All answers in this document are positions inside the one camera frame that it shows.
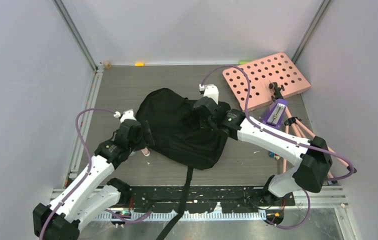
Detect black backpack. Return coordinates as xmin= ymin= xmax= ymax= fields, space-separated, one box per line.
xmin=136 ymin=88 xmax=228 ymax=240

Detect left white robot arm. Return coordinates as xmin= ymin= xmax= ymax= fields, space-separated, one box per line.
xmin=32 ymin=119 xmax=155 ymax=240

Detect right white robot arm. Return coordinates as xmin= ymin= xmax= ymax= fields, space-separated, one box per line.
xmin=193 ymin=96 xmax=333 ymax=205

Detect pink correction tape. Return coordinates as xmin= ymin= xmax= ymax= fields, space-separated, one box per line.
xmin=141 ymin=148 xmax=150 ymax=157

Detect green block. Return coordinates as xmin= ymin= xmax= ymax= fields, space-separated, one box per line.
xmin=238 ymin=60 xmax=251 ymax=65

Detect purple metronome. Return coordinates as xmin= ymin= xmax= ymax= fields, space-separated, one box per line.
xmin=261 ymin=98 xmax=288 ymax=129

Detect colourful toy train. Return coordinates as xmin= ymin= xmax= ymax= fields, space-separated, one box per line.
xmin=268 ymin=151 xmax=281 ymax=160

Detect small wooden cork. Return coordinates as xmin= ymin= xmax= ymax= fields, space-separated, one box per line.
xmin=103 ymin=60 xmax=112 ymax=69

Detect pink perforated stand board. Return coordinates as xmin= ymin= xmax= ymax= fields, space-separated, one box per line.
xmin=222 ymin=52 xmax=311 ymax=111

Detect pink tripod legs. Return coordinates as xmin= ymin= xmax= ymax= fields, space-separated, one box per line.
xmin=268 ymin=82 xmax=358 ymax=185

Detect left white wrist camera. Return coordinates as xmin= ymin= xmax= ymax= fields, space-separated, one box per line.
xmin=113 ymin=109 xmax=137 ymax=123

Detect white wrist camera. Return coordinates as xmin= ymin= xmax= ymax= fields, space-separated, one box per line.
xmin=198 ymin=84 xmax=220 ymax=104
xmin=113 ymin=109 xmax=137 ymax=123

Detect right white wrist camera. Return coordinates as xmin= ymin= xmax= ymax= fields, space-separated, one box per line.
xmin=198 ymin=84 xmax=220 ymax=104

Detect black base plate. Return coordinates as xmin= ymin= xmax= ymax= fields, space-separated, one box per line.
xmin=107 ymin=184 xmax=296 ymax=215

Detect slotted aluminium rail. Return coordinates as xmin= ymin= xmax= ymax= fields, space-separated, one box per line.
xmin=96 ymin=209 xmax=278 ymax=222

